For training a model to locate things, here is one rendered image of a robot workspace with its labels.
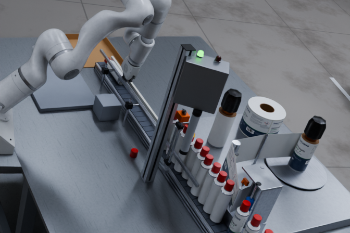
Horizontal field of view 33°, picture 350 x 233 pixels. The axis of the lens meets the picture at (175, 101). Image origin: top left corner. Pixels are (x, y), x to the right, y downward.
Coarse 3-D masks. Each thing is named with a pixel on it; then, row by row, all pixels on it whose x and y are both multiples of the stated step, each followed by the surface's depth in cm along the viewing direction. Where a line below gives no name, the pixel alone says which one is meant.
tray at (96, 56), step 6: (72, 36) 337; (78, 36) 339; (72, 42) 336; (102, 42) 345; (108, 42) 341; (96, 48) 337; (102, 48) 339; (108, 48) 341; (114, 48) 335; (90, 54) 330; (96, 54) 332; (108, 54) 335; (114, 54) 336; (90, 60) 324; (96, 60) 326; (102, 60) 328; (120, 60) 330; (84, 66) 318; (90, 66) 319
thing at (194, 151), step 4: (196, 140) 244; (200, 140) 244; (196, 144) 244; (200, 144) 243; (192, 148) 245; (196, 148) 245; (200, 148) 245; (192, 152) 246; (196, 152) 245; (188, 156) 248; (192, 156) 246; (188, 160) 248; (192, 160) 247; (188, 164) 249; (192, 164) 248; (188, 168) 250; (184, 172) 252; (184, 176) 252; (188, 176) 252
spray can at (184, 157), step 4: (192, 140) 248; (192, 144) 248; (188, 152) 250; (180, 156) 252; (184, 156) 251; (176, 160) 255; (184, 160) 252; (176, 164) 255; (176, 168) 255; (180, 168) 254; (180, 172) 256
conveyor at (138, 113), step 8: (104, 64) 315; (112, 80) 304; (120, 88) 300; (128, 96) 296; (136, 112) 286; (144, 120) 282; (144, 128) 276; (152, 128) 278; (152, 136) 273; (176, 176) 253; (184, 184) 250; (192, 200) 244; (200, 208) 241; (208, 216) 238; (216, 224) 235; (224, 224) 236; (216, 232) 231; (224, 232) 232
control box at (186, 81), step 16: (192, 64) 215; (208, 64) 217; (224, 64) 221; (192, 80) 219; (208, 80) 218; (224, 80) 217; (176, 96) 223; (192, 96) 222; (208, 96) 222; (208, 112) 226
